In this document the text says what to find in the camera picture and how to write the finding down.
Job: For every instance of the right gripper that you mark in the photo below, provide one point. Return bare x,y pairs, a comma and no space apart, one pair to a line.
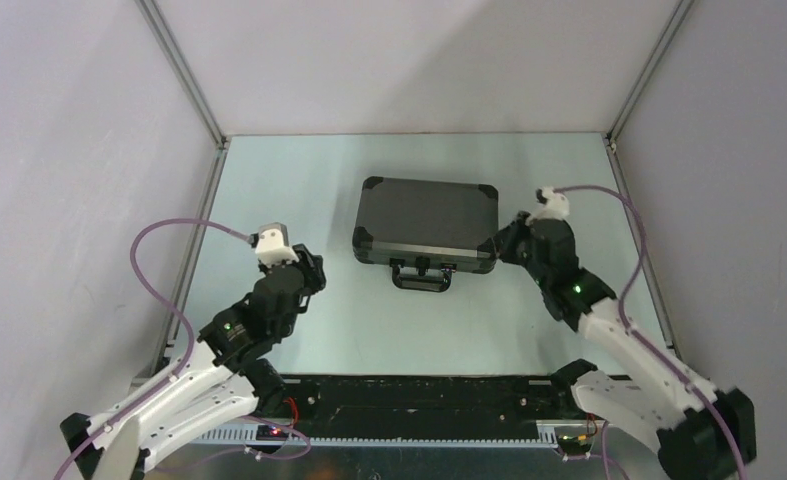
505,239

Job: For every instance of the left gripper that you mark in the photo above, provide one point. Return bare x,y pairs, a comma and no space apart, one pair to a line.
313,265

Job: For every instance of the black poker set case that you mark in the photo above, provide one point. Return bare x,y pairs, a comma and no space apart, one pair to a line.
426,231

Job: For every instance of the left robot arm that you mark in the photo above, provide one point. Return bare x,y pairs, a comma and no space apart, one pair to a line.
223,374

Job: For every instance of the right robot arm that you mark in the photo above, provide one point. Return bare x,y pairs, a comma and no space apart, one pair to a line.
696,430

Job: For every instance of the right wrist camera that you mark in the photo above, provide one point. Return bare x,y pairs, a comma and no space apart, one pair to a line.
553,205

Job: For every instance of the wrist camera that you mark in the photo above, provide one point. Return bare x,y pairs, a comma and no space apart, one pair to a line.
271,245
553,205

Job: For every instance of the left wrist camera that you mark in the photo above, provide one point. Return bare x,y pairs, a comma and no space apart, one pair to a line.
271,245

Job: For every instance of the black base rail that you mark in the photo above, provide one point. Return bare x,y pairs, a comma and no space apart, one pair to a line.
432,408

